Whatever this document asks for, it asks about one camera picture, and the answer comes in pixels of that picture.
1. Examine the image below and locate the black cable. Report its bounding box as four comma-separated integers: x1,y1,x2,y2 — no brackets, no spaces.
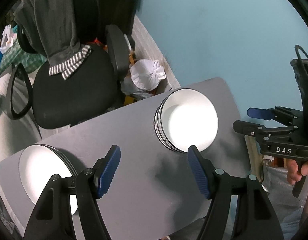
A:
294,44,308,80

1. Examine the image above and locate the white plate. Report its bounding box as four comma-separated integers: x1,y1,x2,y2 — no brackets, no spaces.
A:
18,145,78,216
42,144,76,178
44,144,79,178
39,144,74,178

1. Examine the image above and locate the bed with grey sheet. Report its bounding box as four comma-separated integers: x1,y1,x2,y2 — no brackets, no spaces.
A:
0,74,43,162

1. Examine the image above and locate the black office chair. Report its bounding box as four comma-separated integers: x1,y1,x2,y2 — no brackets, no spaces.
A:
7,0,131,131

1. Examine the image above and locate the small white plastic bag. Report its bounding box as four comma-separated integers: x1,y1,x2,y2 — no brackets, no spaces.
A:
0,24,19,54

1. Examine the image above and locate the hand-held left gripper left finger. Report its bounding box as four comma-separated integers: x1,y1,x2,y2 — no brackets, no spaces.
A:
24,144,121,240

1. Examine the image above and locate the white bowl with black rim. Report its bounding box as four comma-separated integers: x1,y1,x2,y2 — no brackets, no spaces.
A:
157,97,187,153
153,102,182,153
155,100,184,153
160,88,219,153

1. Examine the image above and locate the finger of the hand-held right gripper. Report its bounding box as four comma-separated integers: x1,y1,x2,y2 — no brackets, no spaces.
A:
232,119,295,142
247,106,300,128

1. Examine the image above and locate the person's right hand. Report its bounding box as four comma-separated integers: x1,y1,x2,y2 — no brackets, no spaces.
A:
287,159,308,186

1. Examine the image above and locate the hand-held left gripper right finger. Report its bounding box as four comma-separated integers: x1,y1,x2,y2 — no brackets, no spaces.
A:
187,145,285,240

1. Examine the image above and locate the grey plastic sack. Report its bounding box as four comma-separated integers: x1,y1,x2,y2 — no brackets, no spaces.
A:
262,166,307,240

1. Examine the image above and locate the green checked cloth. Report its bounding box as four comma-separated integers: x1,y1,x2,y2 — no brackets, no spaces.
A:
0,45,48,81

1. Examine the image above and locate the grey garment with striped cuff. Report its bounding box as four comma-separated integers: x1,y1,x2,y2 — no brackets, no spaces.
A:
13,0,92,81

